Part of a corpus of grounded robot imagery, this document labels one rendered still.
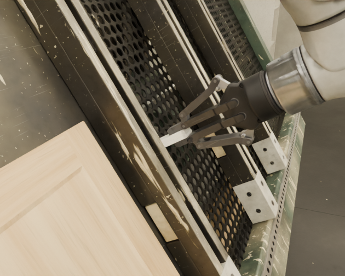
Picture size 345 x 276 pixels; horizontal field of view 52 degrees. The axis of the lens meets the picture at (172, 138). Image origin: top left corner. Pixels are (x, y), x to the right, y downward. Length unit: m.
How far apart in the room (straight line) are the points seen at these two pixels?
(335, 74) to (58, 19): 0.41
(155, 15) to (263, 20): 3.28
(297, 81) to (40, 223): 0.39
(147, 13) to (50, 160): 0.53
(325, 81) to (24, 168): 0.41
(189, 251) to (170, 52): 0.50
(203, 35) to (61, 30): 0.68
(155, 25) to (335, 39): 0.54
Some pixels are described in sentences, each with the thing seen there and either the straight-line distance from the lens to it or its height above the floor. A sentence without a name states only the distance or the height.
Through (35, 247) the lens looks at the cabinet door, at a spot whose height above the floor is 1.21.
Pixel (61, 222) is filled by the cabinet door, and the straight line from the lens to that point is 0.51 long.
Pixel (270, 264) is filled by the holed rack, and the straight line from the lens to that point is 0.95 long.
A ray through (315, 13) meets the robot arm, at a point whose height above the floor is 1.47.
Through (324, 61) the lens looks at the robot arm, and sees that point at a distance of 0.51.
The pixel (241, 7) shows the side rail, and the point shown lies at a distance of 1.90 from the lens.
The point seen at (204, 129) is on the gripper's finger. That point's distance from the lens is 0.61.
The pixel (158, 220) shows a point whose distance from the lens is 0.66.
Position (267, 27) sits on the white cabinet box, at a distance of 4.16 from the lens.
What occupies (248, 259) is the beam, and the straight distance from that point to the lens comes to 0.93.
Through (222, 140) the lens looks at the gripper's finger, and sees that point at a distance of 0.61.
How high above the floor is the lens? 1.51
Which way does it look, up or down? 24 degrees down
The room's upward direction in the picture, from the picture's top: straight up
